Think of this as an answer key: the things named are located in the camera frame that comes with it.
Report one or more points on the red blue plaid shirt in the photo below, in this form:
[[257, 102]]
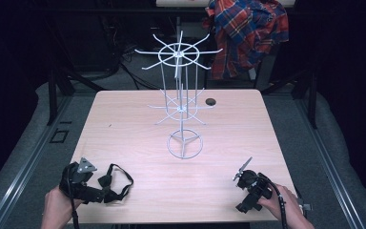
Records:
[[244, 35]]

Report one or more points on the black chair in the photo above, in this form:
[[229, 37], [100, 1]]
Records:
[[258, 74]]

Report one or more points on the small metal table bracket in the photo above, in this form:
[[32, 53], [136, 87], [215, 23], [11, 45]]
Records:
[[305, 206]]

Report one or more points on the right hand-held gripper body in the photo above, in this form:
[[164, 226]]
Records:
[[254, 184]]

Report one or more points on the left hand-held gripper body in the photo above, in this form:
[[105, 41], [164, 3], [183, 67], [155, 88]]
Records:
[[76, 181]]

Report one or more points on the black metal stand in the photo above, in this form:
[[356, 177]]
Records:
[[313, 101], [52, 95]]

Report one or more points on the grey metal floor rail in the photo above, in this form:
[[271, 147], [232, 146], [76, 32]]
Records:
[[330, 165], [28, 165]]

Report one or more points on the person's right hand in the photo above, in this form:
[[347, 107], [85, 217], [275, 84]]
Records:
[[286, 206]]

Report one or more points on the person's left hand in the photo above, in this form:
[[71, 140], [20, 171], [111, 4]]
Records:
[[57, 206]]

